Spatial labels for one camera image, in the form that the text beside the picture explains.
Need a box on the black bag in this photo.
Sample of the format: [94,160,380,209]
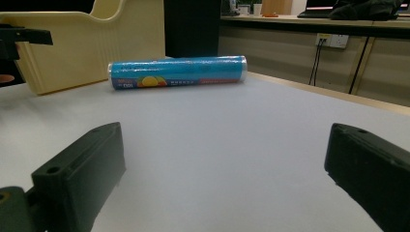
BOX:
[328,0,404,21]

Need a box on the blue plastic wrap roll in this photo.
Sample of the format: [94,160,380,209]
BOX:
[107,55,249,91]

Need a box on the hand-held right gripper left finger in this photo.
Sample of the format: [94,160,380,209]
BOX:
[30,121,128,232]

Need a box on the black power cable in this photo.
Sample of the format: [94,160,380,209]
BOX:
[307,38,325,87]
[348,36,371,96]

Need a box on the black laptop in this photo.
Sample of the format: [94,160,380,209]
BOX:
[296,0,340,19]

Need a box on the white wall socket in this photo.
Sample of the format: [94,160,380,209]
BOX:
[314,33,350,49]

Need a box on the brown wooden board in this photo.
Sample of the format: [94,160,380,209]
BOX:
[260,0,294,16]

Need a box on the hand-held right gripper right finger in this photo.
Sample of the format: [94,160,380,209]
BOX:
[323,123,410,232]

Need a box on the long wooden desk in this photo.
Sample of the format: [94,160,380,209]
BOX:
[220,14,410,41]

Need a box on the black upright panel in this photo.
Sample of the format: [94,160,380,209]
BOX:
[162,0,223,59]

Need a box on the cream plastic basket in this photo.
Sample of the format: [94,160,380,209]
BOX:
[0,0,166,97]

